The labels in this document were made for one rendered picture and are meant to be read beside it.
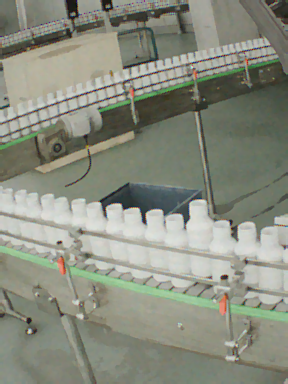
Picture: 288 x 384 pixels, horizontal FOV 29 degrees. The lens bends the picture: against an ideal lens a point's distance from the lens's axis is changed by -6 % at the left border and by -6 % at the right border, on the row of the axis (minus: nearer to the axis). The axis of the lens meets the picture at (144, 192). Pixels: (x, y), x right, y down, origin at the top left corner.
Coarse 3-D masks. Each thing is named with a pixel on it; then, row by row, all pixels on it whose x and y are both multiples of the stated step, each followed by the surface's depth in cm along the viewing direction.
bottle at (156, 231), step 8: (152, 216) 127; (160, 216) 127; (152, 224) 128; (160, 224) 128; (152, 232) 128; (160, 232) 128; (152, 240) 128; (160, 240) 128; (152, 248) 129; (152, 256) 130; (160, 256) 129; (152, 264) 131; (160, 264) 130; (160, 280) 132; (168, 280) 132
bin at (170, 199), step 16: (112, 192) 204; (128, 192) 211; (144, 192) 208; (160, 192) 204; (176, 192) 199; (192, 192) 195; (128, 208) 212; (144, 208) 212; (160, 208) 207; (176, 208) 182
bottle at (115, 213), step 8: (112, 208) 137; (120, 208) 135; (112, 216) 135; (120, 216) 135; (112, 224) 135; (120, 224) 135; (112, 232) 135; (120, 232) 135; (112, 240) 136; (112, 248) 137; (120, 248) 136; (112, 256) 139; (120, 256) 137; (120, 272) 139; (128, 272) 139
